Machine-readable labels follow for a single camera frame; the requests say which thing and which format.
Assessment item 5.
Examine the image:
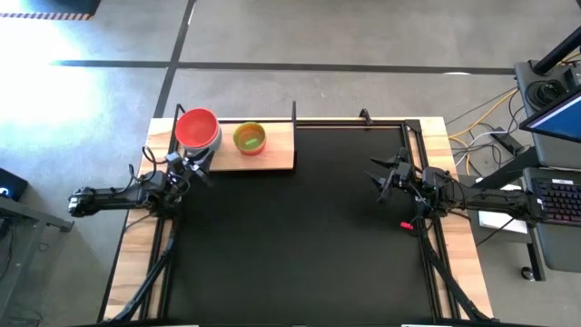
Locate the black table mat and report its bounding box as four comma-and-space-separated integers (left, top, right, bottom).
174, 124, 432, 322

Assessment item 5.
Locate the black keyboard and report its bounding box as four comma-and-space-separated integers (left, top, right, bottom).
530, 175, 581, 228

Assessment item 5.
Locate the monitor with blue screen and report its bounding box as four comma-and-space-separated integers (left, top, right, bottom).
518, 85, 581, 145

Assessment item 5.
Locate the small green plastic bowl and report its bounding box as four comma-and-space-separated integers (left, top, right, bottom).
232, 121, 268, 151

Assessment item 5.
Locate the grey computer cart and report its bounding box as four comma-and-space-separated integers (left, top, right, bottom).
512, 57, 581, 274

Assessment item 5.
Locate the wooden shelf board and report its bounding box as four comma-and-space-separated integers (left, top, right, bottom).
199, 121, 297, 173

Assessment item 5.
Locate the black round device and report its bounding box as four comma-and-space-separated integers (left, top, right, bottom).
525, 78, 568, 109

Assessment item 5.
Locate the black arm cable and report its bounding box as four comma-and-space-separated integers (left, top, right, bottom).
128, 144, 159, 183
408, 181, 432, 231

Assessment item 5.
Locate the black cart leg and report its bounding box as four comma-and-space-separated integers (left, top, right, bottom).
520, 229, 547, 282

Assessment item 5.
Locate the black pole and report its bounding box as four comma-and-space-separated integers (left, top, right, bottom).
531, 26, 581, 77

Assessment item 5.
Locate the thin black floor cable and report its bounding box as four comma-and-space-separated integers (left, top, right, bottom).
475, 216, 517, 248

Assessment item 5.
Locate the black device with blue light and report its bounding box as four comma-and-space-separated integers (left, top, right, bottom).
0, 166, 29, 203

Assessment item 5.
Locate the dark box with hazard stripes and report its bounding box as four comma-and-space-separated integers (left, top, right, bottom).
0, 0, 102, 22

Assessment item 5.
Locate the black power strip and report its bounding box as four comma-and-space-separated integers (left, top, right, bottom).
491, 126, 527, 156

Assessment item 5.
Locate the large red plastic bowl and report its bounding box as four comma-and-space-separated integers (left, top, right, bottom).
174, 107, 222, 150

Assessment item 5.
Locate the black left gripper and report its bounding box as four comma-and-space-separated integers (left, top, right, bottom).
165, 150, 214, 194

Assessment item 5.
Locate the small orange plastic bowl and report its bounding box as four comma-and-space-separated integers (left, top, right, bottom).
233, 131, 268, 157

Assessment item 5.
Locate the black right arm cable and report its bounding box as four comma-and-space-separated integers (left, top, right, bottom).
408, 181, 432, 231

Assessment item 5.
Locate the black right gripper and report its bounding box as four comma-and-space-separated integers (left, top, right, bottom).
364, 147, 428, 203

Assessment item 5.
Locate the black aluminium table frame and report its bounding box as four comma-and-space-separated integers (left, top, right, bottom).
153, 116, 455, 324

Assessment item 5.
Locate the large blue plastic bowl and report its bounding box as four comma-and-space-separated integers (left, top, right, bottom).
183, 135, 223, 158

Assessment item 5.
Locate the yellow floor cable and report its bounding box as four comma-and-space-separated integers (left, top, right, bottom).
448, 88, 519, 151

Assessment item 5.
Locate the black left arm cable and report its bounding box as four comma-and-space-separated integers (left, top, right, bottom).
128, 144, 159, 183

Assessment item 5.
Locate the white paper sheet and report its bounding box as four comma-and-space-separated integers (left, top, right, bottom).
474, 176, 530, 235

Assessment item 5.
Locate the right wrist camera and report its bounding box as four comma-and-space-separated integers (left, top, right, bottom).
392, 161, 414, 183

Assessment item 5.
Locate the black cart base bar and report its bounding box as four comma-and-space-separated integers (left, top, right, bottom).
471, 144, 541, 191

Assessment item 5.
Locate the dark grey metal stand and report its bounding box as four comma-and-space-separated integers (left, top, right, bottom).
0, 195, 75, 322

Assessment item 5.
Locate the black diagonal support strut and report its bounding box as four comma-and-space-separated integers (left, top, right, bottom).
100, 224, 178, 324
419, 231, 494, 324

